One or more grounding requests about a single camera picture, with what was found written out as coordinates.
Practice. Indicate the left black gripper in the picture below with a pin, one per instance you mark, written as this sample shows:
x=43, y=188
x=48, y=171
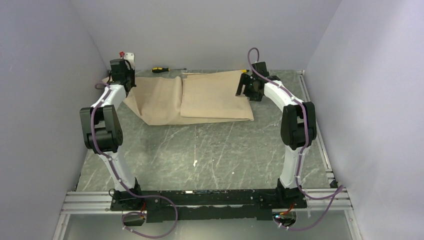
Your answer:
x=131, y=69

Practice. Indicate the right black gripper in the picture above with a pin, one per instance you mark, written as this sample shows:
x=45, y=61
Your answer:
x=246, y=79

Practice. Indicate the beige surgical wrap cloth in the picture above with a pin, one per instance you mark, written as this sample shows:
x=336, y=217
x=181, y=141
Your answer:
x=193, y=99

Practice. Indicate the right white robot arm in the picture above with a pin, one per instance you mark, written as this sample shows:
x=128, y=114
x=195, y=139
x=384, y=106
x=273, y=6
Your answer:
x=298, y=124

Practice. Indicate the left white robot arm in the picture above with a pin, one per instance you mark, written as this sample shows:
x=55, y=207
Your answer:
x=102, y=132

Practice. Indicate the yellow black screwdriver left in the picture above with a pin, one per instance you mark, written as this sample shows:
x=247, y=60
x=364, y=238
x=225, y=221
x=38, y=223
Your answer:
x=157, y=70

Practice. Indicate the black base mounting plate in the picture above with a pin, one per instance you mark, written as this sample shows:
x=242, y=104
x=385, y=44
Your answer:
x=170, y=205

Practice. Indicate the aluminium rail frame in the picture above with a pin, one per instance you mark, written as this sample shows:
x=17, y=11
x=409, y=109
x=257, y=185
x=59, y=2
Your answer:
x=98, y=203

